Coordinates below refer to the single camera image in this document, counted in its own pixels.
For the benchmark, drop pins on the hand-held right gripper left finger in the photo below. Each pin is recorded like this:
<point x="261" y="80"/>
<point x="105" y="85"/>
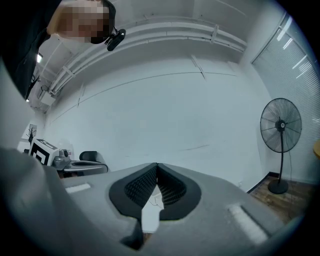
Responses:
<point x="95" y="200"/>

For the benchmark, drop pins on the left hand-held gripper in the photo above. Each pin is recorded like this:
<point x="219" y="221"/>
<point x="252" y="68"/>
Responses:
<point x="43" y="152"/>

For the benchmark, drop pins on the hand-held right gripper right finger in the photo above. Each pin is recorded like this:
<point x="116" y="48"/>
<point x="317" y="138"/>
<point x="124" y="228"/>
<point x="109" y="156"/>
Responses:
<point x="212" y="220"/>

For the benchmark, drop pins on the white ceiling junction box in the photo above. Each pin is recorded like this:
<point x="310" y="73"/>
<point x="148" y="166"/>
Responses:
<point x="47" y="99"/>

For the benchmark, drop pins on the black mesh office chair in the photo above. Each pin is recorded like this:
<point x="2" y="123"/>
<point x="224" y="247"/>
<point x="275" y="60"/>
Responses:
<point x="88" y="156"/>

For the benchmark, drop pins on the black coat rack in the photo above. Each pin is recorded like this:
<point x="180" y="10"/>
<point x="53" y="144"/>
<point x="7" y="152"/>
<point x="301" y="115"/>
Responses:
<point x="32" y="133"/>

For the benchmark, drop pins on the black standing floor fan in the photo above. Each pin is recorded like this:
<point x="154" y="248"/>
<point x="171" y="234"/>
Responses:
<point x="281" y="125"/>

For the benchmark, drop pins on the ceiling light strip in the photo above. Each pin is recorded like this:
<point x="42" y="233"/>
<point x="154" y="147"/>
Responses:
<point x="39" y="58"/>

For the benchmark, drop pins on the round wooden table black base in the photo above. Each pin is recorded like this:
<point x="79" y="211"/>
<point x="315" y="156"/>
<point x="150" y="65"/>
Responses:
<point x="317" y="150"/>

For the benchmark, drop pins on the person's head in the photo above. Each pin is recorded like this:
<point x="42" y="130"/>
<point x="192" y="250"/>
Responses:
<point x="75" y="22"/>

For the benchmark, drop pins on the white ceiling conduit pipes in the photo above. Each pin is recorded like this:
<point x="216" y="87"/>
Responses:
<point x="150" y="32"/>

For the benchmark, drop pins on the white window blinds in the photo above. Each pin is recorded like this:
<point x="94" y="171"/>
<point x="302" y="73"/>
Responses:
<point x="287" y="75"/>

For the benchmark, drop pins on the black head camera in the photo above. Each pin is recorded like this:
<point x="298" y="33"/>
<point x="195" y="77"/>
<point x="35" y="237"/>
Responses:
<point x="115" y="40"/>

